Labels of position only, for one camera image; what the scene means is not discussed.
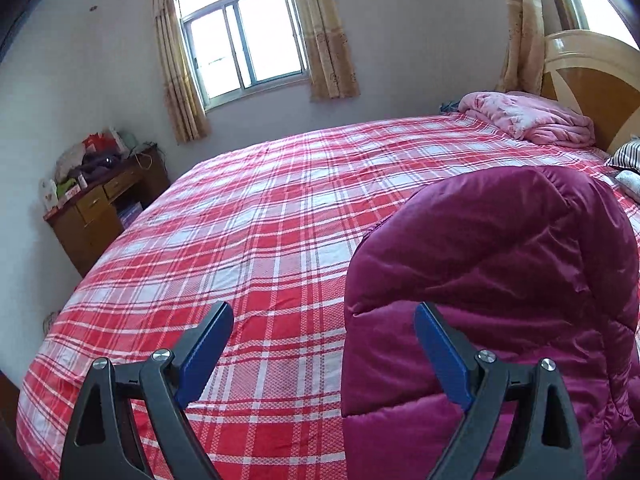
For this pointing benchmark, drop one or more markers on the magenta puffer jacket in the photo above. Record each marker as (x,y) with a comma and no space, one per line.
(500,260)

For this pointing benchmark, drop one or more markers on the striped pillow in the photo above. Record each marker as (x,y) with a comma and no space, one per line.
(627,156)

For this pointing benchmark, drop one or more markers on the red and white bag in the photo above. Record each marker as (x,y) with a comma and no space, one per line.
(102,141)

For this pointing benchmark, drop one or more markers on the grey cloth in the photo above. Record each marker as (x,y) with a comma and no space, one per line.
(629,179)

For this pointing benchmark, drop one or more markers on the wooden bed headboard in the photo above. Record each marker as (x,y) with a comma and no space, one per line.
(600,75)

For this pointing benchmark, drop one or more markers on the red plaid bed cover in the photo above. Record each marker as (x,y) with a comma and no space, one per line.
(240,240)

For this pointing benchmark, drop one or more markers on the long beige patterned curtain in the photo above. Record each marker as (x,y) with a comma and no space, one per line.
(522,25)

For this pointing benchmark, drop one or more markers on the sliding glass window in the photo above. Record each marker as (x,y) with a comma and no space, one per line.
(245,40)

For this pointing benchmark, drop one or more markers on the wooden desk with drawers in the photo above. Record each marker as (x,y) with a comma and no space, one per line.
(95,225)

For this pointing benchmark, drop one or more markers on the pink floral blanket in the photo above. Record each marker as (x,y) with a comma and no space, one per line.
(530,117)

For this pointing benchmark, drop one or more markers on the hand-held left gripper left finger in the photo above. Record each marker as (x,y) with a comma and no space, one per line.
(202,355)

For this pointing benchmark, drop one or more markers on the pile of clothes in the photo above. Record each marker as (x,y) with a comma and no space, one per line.
(90,164)

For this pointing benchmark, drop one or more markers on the blue cloth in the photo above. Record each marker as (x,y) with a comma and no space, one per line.
(448,107)

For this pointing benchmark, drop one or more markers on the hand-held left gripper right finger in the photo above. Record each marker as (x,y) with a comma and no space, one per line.
(445,355)

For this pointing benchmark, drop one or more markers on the white printed box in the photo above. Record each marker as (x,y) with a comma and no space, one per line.
(49,195)

